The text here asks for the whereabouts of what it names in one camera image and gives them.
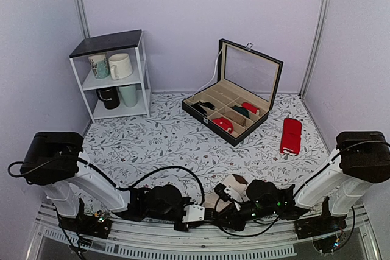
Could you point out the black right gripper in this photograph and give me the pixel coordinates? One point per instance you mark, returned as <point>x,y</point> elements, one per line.
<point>234,220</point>

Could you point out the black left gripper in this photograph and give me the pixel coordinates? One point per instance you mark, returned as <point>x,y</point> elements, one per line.
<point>189,224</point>

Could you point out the cream and brown striped sock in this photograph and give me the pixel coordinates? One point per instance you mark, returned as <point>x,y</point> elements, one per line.
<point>237,182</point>

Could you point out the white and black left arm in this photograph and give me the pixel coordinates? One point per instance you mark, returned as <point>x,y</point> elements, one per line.
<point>57,160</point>

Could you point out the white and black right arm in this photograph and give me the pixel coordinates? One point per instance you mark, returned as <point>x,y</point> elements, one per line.
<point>321,203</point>

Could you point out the floral patterned table mat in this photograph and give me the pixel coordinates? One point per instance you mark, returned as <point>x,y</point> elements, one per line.
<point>171,147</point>

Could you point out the red folded sock on table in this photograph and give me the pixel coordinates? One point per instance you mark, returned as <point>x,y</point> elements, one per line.
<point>291,137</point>

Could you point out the red rolled sock front compartment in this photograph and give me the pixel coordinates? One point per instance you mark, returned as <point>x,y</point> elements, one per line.
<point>224,123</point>

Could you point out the red rolled sock compartment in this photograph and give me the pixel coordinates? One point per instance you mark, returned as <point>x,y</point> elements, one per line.
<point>251,108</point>
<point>224,123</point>

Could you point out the beige rolled sock in box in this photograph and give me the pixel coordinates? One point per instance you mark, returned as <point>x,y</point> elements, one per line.
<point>234,116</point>

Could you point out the dark green sock in box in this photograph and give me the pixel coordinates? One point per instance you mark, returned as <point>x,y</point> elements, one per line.
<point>241,110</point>

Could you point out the black sock in box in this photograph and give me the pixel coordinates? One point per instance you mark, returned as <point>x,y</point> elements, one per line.
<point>203,107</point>

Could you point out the red rolled sock rear compartment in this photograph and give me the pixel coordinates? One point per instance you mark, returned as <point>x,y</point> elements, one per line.
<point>251,108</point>

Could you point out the black compartment storage box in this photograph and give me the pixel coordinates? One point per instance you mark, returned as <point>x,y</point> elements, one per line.
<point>241,74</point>

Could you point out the pale green tumbler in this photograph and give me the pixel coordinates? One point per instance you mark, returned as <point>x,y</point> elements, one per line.
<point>129,95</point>

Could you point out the black ceramic mug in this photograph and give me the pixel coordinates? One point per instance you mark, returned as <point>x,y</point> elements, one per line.
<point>109,97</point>

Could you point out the white ceramic mug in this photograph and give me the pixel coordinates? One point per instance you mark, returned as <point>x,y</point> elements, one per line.
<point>120,66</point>

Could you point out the white shelf with black top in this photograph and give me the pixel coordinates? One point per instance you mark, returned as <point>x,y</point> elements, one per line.
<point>130,42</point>

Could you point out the patterned teal ceramic cup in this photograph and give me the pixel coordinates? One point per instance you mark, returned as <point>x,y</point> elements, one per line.
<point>99,65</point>

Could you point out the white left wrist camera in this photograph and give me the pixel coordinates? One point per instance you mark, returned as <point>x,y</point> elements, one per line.
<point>193,213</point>

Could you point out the aluminium table edge rail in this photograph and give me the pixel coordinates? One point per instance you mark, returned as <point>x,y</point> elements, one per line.
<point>150,240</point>

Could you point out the right aluminium corner post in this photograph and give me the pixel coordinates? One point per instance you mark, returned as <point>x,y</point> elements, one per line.
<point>323,10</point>

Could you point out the aluminium corner post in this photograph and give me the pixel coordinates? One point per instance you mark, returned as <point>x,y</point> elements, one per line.
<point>323,10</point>
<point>82,16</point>

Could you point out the left aluminium corner post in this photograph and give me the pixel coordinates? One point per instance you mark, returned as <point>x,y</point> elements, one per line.
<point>82,16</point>

